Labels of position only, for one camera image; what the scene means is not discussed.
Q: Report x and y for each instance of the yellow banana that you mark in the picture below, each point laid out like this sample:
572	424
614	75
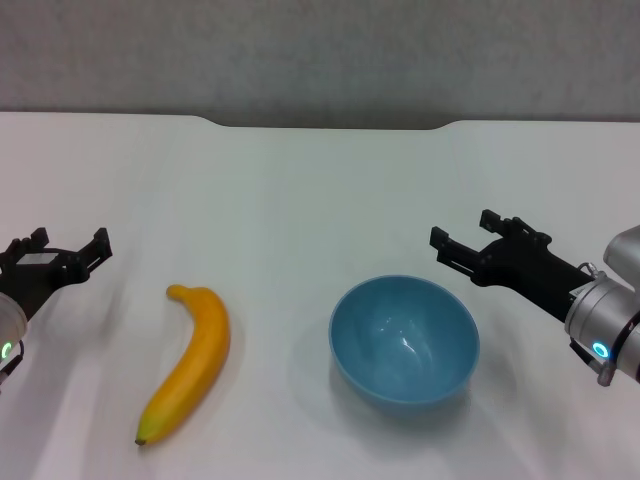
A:
197	350

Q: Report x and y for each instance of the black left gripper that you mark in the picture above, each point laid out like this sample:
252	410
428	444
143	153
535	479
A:
35	275

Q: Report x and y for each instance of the right wrist camera housing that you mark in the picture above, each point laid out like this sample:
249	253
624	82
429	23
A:
622	255

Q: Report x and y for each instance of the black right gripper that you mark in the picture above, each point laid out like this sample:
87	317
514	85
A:
530	270

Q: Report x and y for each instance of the blue bowl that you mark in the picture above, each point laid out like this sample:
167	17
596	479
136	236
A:
400	345

